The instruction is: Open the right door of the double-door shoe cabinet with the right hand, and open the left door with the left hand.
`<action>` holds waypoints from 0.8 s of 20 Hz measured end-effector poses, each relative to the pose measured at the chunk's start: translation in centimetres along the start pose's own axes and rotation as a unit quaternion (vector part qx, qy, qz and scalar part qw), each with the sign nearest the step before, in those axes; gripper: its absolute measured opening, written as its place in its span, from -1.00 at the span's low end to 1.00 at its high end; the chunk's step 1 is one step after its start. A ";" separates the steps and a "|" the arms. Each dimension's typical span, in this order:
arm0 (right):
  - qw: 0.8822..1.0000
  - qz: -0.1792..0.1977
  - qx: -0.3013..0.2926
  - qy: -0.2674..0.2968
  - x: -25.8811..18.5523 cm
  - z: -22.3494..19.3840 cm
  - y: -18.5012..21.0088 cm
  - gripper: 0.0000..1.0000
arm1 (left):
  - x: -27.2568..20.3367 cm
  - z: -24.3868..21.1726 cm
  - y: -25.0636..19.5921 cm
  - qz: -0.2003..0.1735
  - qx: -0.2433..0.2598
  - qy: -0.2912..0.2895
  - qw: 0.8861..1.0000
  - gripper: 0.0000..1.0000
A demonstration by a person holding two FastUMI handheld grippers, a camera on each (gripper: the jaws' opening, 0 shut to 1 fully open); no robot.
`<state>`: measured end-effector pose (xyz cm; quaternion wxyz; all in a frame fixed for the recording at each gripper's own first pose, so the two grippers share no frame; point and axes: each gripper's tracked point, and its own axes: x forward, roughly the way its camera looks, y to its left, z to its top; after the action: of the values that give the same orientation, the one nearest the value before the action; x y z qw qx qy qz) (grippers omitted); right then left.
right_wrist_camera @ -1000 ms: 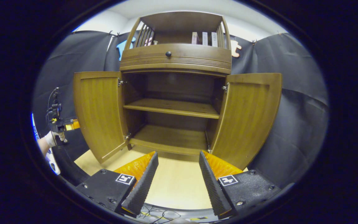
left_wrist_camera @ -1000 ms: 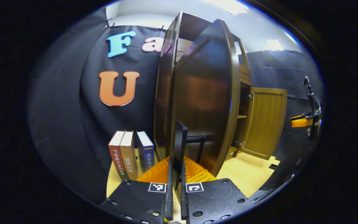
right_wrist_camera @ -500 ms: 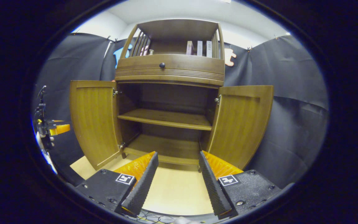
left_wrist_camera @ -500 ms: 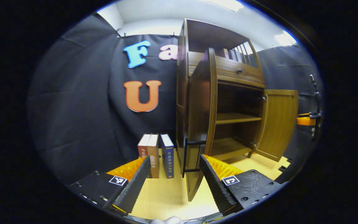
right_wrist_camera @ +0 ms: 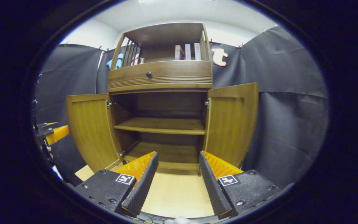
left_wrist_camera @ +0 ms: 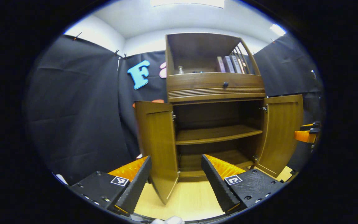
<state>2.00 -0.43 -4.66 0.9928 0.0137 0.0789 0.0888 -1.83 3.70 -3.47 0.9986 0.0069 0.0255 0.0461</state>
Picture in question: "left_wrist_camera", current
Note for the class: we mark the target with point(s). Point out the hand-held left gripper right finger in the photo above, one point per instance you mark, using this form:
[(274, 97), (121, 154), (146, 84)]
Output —
[(219, 186)]

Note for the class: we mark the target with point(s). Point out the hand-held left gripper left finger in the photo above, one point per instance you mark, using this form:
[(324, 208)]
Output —
[(134, 189)]

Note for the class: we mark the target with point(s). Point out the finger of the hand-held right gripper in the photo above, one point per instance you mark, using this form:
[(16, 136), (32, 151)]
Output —
[(311, 126), (301, 136)]

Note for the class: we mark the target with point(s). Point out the wooden cabinet door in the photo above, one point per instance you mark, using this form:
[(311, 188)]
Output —
[(160, 149), (281, 133)]

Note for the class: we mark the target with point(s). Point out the wooden double-door shoe cabinet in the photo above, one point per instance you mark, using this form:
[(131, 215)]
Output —
[(204, 49)]

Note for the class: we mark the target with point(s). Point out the wooden cabinet inner shelf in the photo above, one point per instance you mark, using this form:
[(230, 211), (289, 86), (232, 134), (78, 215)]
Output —
[(216, 133)]

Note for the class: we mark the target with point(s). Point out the wooden cabinet drawer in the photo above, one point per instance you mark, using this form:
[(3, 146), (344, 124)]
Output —
[(197, 84)]

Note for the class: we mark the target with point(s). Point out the orange white book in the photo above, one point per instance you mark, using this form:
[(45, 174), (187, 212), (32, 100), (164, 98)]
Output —
[(242, 66)]

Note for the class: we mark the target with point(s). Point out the grey book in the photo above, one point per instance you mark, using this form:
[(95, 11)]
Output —
[(236, 63), (228, 64)]

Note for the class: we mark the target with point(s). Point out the black backdrop cloth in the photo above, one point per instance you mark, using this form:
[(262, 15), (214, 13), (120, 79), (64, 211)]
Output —
[(73, 109)]

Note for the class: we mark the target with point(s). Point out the small ceiling light panel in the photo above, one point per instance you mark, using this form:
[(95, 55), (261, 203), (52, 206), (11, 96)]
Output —
[(277, 29)]

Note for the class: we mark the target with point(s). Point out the clear pump bottle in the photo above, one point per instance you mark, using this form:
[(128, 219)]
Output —
[(180, 70)]

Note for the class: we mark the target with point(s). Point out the large ceiling light panel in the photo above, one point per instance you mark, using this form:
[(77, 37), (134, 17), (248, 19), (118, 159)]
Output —
[(186, 2)]

